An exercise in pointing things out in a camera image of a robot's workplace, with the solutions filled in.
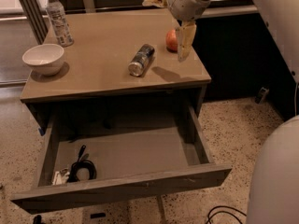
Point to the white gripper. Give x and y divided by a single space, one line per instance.
184 2

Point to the silver blue redbull can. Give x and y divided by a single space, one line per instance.
141 60

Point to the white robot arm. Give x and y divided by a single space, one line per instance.
274 187

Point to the grey cabinet with tan top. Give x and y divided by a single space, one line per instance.
104 44

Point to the open grey top drawer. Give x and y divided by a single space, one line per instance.
158 152

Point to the red apple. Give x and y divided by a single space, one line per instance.
171 40

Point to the clear plastic water bottle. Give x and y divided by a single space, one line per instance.
56 13

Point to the small dark floor device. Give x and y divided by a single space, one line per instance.
260 97

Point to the white ceramic bowl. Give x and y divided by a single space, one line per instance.
45 59

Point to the metal railing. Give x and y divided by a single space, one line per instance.
209 30

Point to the small white packet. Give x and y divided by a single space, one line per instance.
60 177

